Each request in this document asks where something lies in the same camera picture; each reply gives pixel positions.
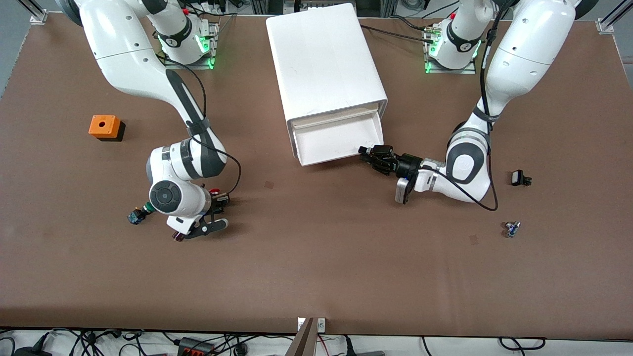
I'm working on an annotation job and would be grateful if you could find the white plastic drawer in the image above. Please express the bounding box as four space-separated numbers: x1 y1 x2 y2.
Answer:
291 110 384 167

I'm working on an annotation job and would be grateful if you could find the white plastic drawer cabinet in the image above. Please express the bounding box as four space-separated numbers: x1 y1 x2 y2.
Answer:
266 2 388 164

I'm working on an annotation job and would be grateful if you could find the orange box with hole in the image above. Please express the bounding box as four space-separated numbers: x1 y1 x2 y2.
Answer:
89 115 126 142

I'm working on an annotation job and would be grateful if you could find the black power strip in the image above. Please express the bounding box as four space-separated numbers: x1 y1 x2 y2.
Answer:
177 337 218 356

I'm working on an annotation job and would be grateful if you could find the green push button switch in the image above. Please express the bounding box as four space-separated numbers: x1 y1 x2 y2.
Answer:
127 202 155 225

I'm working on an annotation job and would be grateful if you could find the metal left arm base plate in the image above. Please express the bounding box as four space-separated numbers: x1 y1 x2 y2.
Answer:
424 25 477 75

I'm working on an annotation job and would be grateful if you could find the black cable on table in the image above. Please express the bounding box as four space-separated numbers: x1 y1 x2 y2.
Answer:
360 24 436 44
390 15 441 34

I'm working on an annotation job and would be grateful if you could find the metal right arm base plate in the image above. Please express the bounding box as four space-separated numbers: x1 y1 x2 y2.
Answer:
163 22 219 70

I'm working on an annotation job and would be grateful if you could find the grey brown mounting post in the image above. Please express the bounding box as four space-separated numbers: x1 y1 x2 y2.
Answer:
284 317 317 356

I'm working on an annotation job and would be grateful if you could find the black looped floor cable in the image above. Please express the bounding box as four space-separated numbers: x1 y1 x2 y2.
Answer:
498 337 547 352

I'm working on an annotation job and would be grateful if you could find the aluminium frame strut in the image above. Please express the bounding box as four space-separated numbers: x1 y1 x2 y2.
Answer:
17 0 48 24
596 0 633 34

